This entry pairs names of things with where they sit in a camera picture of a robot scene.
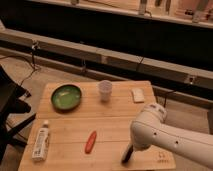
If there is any black eraser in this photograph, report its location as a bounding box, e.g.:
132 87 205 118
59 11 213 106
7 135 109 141
121 144 133 163

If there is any white tube with cap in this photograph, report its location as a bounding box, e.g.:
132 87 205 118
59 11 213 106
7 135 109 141
32 120 50 162

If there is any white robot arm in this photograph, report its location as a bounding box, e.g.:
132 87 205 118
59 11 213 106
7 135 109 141
130 103 213 169

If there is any green bowl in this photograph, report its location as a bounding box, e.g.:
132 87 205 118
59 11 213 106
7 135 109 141
51 84 82 111

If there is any white sponge block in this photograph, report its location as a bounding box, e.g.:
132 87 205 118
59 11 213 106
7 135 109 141
131 88 145 103

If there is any black floor cable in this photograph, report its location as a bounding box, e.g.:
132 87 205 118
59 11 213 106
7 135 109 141
0 40 43 87

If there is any black chair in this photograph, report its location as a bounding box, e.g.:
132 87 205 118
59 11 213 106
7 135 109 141
0 65 35 163

